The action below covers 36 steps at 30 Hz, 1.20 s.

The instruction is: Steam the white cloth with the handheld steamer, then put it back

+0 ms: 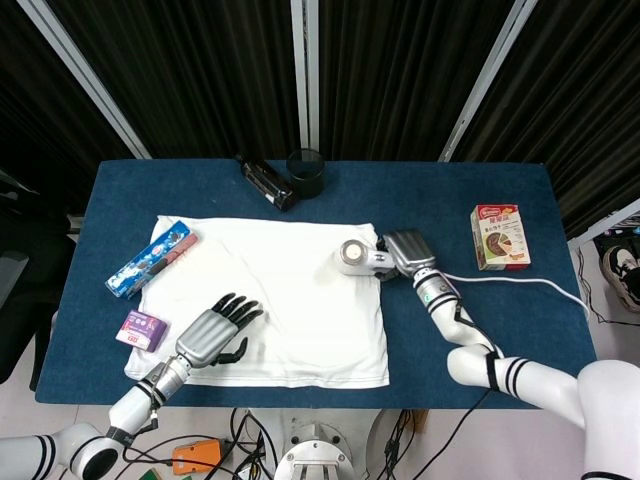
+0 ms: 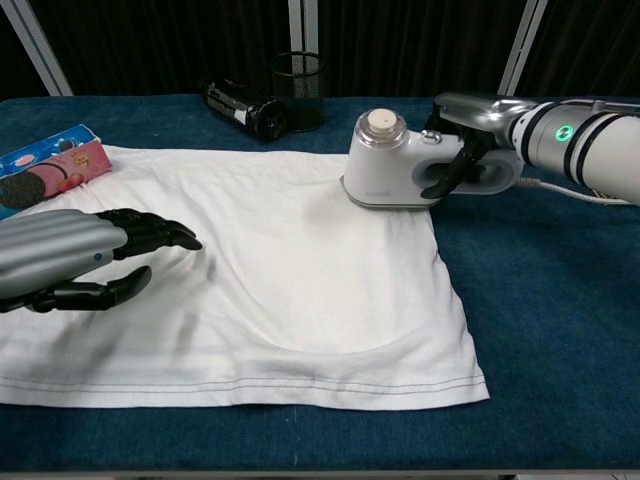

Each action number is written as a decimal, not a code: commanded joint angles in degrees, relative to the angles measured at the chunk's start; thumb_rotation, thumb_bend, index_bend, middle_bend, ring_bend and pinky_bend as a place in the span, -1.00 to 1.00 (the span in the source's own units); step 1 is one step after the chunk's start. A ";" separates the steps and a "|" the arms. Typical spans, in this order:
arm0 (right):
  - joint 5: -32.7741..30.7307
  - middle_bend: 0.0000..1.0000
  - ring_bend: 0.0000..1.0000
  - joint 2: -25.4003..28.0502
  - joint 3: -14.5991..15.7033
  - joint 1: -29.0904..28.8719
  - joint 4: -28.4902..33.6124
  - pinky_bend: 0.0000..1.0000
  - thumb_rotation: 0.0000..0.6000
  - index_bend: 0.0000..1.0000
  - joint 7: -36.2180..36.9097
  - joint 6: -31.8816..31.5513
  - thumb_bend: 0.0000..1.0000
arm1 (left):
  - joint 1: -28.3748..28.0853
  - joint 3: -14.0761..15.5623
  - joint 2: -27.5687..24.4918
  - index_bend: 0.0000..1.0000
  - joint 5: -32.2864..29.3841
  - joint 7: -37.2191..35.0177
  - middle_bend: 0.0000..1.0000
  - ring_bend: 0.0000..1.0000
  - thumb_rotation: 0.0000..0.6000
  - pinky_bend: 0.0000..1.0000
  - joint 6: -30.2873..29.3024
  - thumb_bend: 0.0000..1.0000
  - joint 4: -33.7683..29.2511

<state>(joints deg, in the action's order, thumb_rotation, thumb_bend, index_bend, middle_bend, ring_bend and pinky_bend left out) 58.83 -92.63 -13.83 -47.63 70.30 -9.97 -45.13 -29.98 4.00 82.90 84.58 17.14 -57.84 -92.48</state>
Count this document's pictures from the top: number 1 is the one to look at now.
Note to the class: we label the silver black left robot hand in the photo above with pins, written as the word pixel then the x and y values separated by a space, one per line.
pixel 207 337

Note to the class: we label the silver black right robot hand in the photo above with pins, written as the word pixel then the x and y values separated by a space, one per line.
pixel 412 250

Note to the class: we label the white handheld garment steamer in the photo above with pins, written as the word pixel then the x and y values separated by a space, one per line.
pixel 356 260

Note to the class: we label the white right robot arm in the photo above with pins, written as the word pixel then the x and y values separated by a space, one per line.
pixel 545 382

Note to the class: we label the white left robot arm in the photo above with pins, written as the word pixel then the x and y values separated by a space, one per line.
pixel 130 407

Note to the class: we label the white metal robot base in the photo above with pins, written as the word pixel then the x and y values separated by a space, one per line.
pixel 315 452

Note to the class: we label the white shirt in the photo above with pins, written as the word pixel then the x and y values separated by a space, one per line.
pixel 300 320

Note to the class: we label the small purple box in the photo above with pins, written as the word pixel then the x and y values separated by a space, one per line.
pixel 141 330

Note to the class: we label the red chocolate snack box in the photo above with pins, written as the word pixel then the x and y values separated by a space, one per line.
pixel 500 240

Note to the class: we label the blue table cover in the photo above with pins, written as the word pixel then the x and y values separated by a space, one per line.
pixel 440 340

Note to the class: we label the blue pink cookie box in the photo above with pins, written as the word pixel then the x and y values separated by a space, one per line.
pixel 145 262

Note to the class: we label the orange device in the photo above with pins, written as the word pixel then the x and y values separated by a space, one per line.
pixel 197 456

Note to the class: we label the black mesh pen holder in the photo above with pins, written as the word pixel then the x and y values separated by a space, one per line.
pixel 306 172

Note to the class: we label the black bottle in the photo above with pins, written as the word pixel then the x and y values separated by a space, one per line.
pixel 267 182

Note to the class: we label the black chair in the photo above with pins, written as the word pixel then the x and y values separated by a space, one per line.
pixel 25 280

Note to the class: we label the beige black sneaker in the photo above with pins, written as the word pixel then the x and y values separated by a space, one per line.
pixel 622 275

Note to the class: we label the black curtain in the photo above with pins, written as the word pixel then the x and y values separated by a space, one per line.
pixel 200 75

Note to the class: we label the grey aluminium frame post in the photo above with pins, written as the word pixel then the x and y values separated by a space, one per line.
pixel 487 80
pixel 305 75
pixel 85 75

